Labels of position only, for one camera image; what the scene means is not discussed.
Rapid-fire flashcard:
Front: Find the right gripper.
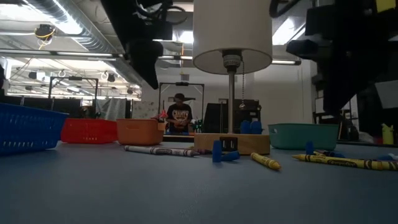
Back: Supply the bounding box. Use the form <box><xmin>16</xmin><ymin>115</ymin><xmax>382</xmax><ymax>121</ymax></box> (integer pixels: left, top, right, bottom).
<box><xmin>285</xmin><ymin>0</ymin><xmax>398</xmax><ymax>115</ymax></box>

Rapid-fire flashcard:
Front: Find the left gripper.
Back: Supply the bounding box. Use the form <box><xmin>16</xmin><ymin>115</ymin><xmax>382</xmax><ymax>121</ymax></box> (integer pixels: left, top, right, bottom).
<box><xmin>101</xmin><ymin>0</ymin><xmax>174</xmax><ymax>90</ymax></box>

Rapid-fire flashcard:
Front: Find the red flower shaped object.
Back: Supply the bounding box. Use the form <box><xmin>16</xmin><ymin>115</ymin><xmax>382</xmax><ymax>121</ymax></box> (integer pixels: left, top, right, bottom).
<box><xmin>151</xmin><ymin>110</ymin><xmax>169</xmax><ymax>124</ymax></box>

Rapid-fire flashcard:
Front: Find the teal plastic bin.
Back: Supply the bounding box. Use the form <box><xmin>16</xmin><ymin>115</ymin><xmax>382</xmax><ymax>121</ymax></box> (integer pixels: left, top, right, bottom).
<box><xmin>267</xmin><ymin>123</ymin><xmax>340</xmax><ymax>151</ymax></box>

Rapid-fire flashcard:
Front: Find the yellow green bottle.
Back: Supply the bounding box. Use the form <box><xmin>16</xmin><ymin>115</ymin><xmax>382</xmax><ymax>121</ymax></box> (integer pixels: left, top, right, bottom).
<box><xmin>381</xmin><ymin>123</ymin><xmax>395</xmax><ymax>146</ymax></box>

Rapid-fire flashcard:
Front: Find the person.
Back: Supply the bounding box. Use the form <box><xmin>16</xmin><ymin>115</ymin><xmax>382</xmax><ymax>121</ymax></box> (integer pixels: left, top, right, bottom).
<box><xmin>166</xmin><ymin>92</ymin><xmax>193</xmax><ymax>135</ymax></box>

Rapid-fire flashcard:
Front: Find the orange plastic bin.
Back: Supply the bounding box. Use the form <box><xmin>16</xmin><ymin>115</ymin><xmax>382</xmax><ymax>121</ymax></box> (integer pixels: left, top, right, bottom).
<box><xmin>116</xmin><ymin>118</ymin><xmax>165</xmax><ymax>146</ymax></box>

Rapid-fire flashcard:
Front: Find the black box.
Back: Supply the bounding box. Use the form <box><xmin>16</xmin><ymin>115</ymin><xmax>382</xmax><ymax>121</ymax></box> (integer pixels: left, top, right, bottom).
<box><xmin>203</xmin><ymin>99</ymin><xmax>262</xmax><ymax>134</ymax></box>

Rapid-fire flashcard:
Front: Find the white lampshade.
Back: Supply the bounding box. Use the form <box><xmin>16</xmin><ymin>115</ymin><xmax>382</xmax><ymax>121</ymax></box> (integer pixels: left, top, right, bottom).
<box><xmin>192</xmin><ymin>0</ymin><xmax>274</xmax><ymax>75</ymax></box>

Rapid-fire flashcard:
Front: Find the white crayon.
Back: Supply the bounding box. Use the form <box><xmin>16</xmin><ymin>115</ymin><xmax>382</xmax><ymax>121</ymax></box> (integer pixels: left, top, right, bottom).
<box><xmin>149</xmin><ymin>147</ymin><xmax>200</xmax><ymax>157</ymax></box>
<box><xmin>123</xmin><ymin>145</ymin><xmax>156</xmax><ymax>155</ymax></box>

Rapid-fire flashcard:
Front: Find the red plastic basket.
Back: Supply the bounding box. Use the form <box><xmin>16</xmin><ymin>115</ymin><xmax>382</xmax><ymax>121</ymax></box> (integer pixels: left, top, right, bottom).
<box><xmin>60</xmin><ymin>118</ymin><xmax>118</xmax><ymax>144</ymax></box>

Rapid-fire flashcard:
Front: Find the metal lamp pole with socket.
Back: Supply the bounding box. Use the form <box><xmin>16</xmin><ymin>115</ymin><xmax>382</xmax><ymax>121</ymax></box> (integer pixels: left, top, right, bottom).
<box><xmin>222</xmin><ymin>49</ymin><xmax>243</xmax><ymax>134</ymax></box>

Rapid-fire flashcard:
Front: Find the blue plastic basket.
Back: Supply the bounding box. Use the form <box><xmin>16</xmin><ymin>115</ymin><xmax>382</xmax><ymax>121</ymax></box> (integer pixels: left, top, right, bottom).
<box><xmin>0</xmin><ymin>103</ymin><xmax>69</xmax><ymax>156</ymax></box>

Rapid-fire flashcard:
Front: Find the black stand frame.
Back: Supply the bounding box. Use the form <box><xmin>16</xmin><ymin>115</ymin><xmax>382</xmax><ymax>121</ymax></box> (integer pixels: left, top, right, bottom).
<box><xmin>158</xmin><ymin>82</ymin><xmax>205</xmax><ymax>125</ymax></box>

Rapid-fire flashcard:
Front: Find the lamp pull chain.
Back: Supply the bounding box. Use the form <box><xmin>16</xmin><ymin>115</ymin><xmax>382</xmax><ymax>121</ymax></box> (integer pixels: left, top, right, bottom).
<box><xmin>239</xmin><ymin>60</ymin><xmax>247</xmax><ymax>110</ymax></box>

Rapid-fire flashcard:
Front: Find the yellow cable reel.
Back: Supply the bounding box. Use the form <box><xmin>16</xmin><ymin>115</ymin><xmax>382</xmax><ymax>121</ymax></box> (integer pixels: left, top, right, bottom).
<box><xmin>34</xmin><ymin>24</ymin><xmax>57</xmax><ymax>50</ymax></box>

